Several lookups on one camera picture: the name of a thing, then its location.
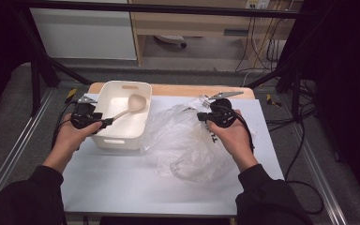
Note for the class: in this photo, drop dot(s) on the white wall socket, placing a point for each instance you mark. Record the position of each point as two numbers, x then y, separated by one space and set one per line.
258 4

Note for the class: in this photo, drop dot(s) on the white plastic storage bin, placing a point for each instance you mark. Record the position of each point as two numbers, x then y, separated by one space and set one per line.
128 125

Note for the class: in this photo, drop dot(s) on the dark curtain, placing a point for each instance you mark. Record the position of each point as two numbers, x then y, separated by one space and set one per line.
343 78
0 47

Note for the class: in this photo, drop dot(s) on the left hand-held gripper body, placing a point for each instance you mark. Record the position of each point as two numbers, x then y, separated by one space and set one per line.
84 117

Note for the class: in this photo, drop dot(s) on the black metal frame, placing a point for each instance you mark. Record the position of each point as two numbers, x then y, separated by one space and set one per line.
168 8

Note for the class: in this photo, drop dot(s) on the person's right hand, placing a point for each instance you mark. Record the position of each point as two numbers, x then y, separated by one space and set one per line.
236 140

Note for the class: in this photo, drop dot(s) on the wooden spoon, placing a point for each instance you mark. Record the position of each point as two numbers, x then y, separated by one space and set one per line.
136 102

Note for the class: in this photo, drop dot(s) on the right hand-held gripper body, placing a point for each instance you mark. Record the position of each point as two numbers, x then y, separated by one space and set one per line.
222 114

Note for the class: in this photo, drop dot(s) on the white table mat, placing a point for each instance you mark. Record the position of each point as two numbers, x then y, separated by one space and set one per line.
122 184

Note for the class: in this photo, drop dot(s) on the wooden desk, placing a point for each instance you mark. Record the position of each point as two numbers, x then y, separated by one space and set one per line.
184 25

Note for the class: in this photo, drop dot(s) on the person's left hand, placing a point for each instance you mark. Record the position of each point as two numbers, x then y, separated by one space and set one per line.
67 143

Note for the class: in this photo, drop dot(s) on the white cabinet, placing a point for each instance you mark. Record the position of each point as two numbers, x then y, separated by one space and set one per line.
84 34

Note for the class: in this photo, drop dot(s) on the clear smiley-print plastic bag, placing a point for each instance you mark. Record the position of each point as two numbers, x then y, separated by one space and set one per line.
181 140

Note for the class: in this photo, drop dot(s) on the grey power strip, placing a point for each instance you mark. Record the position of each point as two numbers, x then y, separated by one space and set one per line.
170 38

